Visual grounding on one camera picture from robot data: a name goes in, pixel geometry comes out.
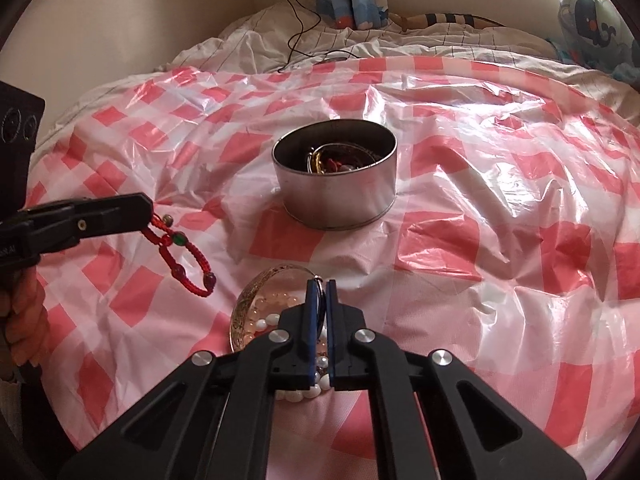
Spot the red cord bracelet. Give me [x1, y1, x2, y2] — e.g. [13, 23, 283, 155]
[142, 212, 218, 298]

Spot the person's left hand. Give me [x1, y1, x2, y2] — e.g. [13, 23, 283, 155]
[0, 271, 51, 366]

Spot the red checked plastic sheet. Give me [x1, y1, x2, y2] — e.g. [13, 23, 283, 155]
[27, 55, 640, 480]

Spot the white striped duvet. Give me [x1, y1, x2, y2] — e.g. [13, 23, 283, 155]
[42, 2, 640, 126]

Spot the engraved metal bangle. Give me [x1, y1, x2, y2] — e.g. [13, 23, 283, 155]
[228, 266, 331, 356]

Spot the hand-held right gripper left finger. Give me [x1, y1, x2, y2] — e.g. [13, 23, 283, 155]
[60, 281, 326, 480]

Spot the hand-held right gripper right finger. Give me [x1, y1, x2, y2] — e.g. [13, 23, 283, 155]
[327, 282, 587, 480]

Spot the pile of beaded bracelets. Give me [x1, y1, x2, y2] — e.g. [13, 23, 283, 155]
[302, 144, 376, 175]

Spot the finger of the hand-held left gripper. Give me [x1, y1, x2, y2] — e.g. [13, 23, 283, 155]
[30, 217, 151, 252]
[22, 192, 153, 226]

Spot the black charger cable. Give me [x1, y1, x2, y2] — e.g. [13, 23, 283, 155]
[275, 0, 361, 73]

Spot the round metal tin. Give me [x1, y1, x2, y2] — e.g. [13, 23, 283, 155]
[271, 119, 399, 232]

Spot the white bead bracelet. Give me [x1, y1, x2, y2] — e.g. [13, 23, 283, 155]
[247, 311, 335, 404]

